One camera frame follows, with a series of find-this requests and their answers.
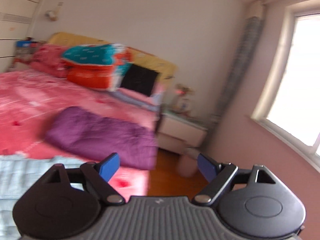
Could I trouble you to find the light blue down jacket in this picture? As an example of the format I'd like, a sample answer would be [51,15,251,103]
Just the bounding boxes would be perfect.
[0,154,101,240]

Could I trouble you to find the purple down jacket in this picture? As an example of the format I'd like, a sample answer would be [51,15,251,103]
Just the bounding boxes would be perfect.
[44,106,157,170]

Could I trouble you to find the white nightstand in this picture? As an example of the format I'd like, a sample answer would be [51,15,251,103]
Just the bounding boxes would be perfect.
[157,109,208,155]

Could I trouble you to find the framed photo on nightstand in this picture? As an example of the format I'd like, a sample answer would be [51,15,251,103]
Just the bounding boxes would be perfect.
[174,96,193,114]

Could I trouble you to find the lavender folded blanket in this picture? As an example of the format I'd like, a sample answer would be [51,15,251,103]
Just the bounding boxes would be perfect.
[109,91,161,113]

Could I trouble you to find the window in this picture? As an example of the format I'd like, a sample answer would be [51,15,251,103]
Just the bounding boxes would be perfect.
[252,0,319,170]

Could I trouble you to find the pink heart bed blanket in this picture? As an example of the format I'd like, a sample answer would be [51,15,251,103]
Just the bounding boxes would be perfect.
[1,70,158,199]

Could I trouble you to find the pink pillow under black garment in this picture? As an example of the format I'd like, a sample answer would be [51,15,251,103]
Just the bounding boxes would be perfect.
[117,82,165,106]

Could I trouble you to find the black folded garment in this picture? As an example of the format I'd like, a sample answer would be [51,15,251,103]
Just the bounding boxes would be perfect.
[120,64,159,96]

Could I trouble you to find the teal orange folded quilt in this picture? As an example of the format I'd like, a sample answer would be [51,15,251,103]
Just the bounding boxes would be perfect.
[62,43,133,91]

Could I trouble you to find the grey checked curtain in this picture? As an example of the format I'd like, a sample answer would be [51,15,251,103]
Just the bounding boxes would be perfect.
[209,16,264,131]

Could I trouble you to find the yellow headboard cover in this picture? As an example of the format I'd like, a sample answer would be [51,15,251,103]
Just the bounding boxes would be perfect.
[47,32,177,88]

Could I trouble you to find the pink heart pillow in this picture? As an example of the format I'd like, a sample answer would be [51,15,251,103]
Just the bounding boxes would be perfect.
[29,43,69,78]

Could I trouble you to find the blue storage box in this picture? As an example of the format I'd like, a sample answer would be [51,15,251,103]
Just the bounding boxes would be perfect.
[14,37,46,64]

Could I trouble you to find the white wardrobe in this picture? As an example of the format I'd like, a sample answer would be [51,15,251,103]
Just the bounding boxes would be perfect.
[1,0,42,73]

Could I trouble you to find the wall socket with charger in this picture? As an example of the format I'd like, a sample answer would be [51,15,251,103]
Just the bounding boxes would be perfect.
[175,83,194,96]

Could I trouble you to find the wall hanging ornament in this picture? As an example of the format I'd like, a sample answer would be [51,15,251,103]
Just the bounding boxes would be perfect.
[45,2,63,21]

